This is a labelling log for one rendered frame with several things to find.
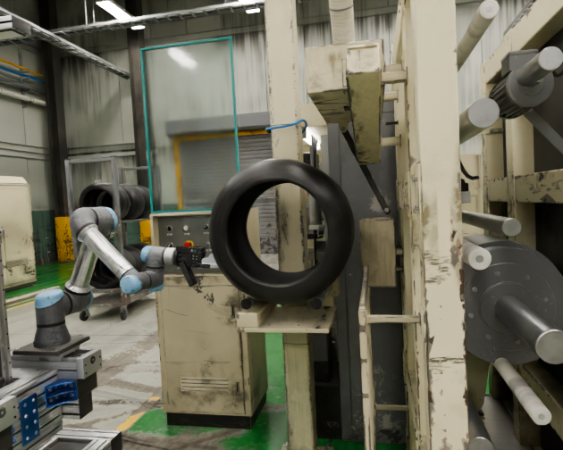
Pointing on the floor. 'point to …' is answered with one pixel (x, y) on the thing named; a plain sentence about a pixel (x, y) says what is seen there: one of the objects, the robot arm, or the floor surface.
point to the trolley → (108, 281)
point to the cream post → (290, 214)
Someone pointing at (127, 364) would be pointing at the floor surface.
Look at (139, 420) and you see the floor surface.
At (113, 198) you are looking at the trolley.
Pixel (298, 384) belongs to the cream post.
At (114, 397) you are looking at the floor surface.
